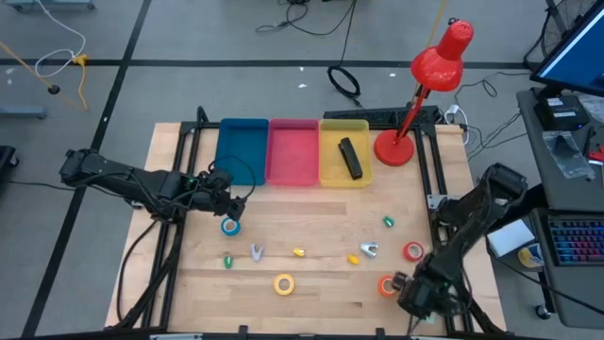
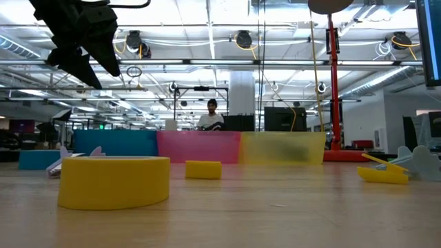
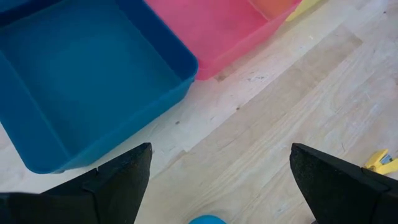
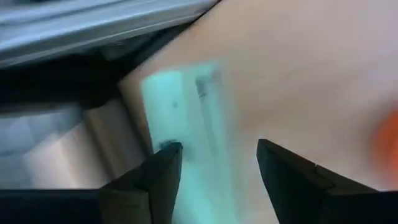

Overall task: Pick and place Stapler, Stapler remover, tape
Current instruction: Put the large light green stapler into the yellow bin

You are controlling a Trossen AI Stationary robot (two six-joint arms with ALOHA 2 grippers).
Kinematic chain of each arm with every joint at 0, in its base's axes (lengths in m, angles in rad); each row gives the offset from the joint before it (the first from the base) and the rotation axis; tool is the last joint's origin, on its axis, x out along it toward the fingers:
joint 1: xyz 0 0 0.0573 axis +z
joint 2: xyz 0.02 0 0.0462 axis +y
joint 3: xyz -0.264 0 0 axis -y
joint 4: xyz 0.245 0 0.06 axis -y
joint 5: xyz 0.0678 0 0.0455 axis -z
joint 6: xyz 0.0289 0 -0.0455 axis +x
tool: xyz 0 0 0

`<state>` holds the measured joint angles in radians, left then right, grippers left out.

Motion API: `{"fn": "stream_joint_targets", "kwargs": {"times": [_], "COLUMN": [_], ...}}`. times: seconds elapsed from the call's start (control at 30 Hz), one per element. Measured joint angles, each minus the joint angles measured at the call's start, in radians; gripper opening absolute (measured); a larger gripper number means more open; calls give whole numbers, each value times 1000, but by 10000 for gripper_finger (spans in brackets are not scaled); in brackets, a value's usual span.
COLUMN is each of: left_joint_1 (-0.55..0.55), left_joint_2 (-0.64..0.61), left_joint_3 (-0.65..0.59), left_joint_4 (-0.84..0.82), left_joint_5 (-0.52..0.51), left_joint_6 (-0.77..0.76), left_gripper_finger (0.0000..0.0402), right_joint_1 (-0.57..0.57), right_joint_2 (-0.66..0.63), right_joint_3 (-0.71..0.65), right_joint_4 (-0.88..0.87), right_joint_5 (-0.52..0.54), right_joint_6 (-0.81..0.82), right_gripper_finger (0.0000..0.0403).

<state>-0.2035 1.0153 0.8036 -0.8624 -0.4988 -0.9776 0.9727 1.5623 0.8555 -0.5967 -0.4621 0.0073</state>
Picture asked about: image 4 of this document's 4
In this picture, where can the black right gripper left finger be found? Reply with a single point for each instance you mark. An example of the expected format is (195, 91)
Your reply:
(155, 180)

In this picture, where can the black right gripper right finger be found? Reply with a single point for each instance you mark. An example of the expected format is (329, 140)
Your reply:
(289, 180)

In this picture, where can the teal stapler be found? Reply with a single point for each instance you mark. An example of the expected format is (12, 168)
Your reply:
(168, 109)

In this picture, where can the orange plastic object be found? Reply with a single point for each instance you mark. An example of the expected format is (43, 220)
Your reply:
(388, 146)

